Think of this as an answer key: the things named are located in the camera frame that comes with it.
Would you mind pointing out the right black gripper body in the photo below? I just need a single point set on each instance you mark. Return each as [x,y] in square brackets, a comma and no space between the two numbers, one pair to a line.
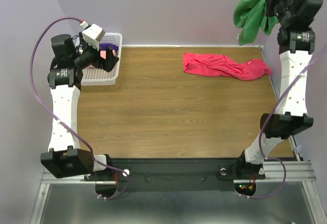
[280,5]

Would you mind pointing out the red towel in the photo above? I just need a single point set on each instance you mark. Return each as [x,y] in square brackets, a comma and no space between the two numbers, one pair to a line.
[217,65]

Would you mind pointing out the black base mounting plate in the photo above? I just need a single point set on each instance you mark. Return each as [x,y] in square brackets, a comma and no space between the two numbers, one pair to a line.
[179,174]

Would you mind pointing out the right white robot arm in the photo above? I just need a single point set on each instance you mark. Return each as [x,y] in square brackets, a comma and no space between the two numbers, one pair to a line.
[296,40]

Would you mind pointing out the green towel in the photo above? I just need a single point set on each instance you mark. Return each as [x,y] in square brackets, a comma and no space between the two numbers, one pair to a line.
[250,16]

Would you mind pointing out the white perforated plastic basket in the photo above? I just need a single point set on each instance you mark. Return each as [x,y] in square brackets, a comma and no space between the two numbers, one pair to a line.
[97,77]

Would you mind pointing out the pink towel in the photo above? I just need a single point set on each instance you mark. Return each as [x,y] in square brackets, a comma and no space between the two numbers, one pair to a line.
[103,54]

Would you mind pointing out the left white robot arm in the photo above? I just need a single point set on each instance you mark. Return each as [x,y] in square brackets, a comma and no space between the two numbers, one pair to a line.
[64,157]

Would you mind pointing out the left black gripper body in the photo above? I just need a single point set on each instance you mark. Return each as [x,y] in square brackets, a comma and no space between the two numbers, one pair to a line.
[89,55]

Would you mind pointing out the rolled purple towel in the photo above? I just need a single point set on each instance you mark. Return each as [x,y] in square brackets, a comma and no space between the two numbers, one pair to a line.
[105,46]

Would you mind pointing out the aluminium frame rail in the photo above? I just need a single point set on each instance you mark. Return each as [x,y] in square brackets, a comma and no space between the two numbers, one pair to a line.
[296,171]

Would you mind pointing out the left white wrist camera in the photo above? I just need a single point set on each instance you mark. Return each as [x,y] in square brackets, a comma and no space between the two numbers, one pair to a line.
[92,35]

